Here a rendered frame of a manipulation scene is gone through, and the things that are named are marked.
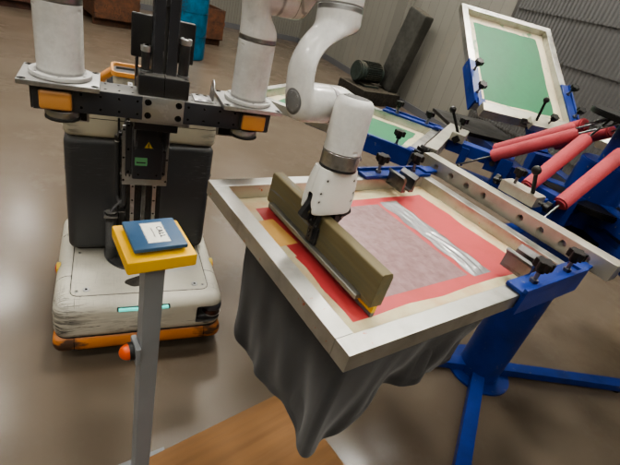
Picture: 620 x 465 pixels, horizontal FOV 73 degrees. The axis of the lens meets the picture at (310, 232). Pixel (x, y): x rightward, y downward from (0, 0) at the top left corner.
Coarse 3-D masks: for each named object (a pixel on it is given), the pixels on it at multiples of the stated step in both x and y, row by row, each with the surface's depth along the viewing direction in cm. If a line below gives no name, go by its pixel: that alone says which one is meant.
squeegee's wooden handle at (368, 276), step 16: (272, 192) 100; (288, 192) 95; (288, 208) 95; (304, 224) 90; (320, 224) 86; (336, 224) 85; (320, 240) 86; (336, 240) 82; (352, 240) 81; (336, 256) 83; (352, 256) 79; (368, 256) 77; (352, 272) 79; (368, 272) 76; (384, 272) 74; (368, 288) 76; (384, 288) 75; (368, 304) 76
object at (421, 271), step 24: (408, 240) 108; (456, 240) 115; (480, 240) 119; (312, 264) 88; (384, 264) 95; (408, 264) 98; (432, 264) 101; (456, 264) 103; (336, 288) 83; (408, 288) 89; (432, 288) 92; (456, 288) 94; (360, 312) 79
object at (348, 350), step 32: (224, 192) 98; (256, 192) 107; (448, 192) 135; (256, 224) 89; (480, 224) 126; (256, 256) 85; (288, 256) 82; (544, 256) 112; (288, 288) 76; (320, 320) 69; (416, 320) 75; (448, 320) 77; (352, 352) 64; (384, 352) 69
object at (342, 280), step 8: (272, 208) 98; (280, 216) 96; (288, 224) 93; (296, 232) 91; (304, 240) 89; (312, 248) 87; (320, 256) 85; (328, 264) 83; (336, 272) 82; (344, 280) 80; (344, 288) 79; (352, 288) 79; (352, 296) 78
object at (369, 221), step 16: (352, 208) 116; (368, 208) 119; (384, 208) 122; (416, 208) 127; (432, 208) 130; (352, 224) 108; (368, 224) 110; (384, 224) 112; (400, 224) 115; (432, 224) 120; (448, 224) 123; (368, 240) 103; (384, 240) 105
